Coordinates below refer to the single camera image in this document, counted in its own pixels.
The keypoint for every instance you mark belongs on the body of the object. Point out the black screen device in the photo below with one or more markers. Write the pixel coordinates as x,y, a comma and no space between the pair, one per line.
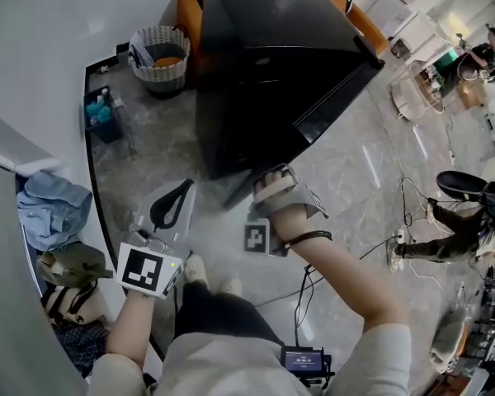
303,361

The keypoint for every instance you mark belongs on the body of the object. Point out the black wrist band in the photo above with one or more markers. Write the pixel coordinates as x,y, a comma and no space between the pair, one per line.
309,236

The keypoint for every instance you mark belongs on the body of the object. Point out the dark blue bin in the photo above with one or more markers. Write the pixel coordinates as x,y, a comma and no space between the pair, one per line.
107,128

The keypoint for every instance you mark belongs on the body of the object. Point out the person's right hand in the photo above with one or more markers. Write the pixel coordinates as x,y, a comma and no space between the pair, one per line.
271,176

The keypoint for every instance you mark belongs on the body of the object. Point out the person's grey shirt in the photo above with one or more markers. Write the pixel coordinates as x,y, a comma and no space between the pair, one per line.
231,365

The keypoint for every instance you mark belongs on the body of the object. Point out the orange sofa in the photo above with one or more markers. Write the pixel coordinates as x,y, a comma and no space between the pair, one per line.
189,10

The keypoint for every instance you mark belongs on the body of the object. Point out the white round rack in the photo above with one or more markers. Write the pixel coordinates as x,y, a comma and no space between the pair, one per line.
416,91

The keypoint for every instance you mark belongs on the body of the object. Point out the person's left forearm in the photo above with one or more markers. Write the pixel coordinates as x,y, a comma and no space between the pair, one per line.
136,328

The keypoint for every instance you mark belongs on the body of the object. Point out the white power strip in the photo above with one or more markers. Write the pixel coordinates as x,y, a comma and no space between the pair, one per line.
400,237

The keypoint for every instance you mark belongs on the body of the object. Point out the woven patterned basket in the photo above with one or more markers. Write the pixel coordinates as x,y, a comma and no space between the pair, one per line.
161,74

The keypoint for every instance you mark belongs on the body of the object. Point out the olive green cap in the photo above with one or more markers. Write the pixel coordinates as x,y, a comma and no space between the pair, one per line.
74,262

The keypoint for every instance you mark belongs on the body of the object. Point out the person's black trousers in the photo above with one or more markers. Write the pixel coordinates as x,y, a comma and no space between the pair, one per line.
218,312

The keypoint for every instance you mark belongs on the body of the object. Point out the blue denim garment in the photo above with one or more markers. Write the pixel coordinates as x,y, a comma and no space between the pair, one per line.
53,208

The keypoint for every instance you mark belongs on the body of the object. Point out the grey padded chair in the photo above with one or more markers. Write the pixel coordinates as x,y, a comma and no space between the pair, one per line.
449,338

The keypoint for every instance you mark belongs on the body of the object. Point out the black fridge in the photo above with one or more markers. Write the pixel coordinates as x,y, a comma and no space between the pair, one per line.
272,76

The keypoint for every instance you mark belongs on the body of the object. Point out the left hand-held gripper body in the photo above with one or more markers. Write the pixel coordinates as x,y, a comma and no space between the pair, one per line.
171,225

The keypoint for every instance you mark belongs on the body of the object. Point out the person's white shoe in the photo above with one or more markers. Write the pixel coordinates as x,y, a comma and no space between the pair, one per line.
196,268
231,286

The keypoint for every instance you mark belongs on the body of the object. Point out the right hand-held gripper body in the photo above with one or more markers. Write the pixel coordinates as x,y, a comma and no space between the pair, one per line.
290,199

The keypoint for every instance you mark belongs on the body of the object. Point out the dark plaid cloth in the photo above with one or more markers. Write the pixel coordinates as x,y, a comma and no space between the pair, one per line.
82,345

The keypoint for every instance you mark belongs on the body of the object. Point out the person's right forearm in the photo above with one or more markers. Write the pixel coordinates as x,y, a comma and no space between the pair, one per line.
334,270

